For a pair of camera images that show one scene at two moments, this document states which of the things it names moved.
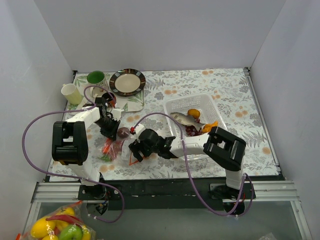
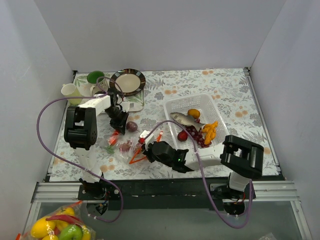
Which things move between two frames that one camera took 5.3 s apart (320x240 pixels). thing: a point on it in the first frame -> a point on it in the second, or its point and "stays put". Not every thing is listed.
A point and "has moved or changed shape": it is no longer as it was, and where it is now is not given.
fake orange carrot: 106,157 has moved or changed shape
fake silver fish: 184,120 stays put
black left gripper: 110,128 -> 119,122
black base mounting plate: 165,194 stays put
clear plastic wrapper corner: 269,236 stays put
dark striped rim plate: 127,82 stays put
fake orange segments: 208,127 stays put
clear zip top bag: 117,152 has moved or changed shape
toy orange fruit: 194,112 stays put
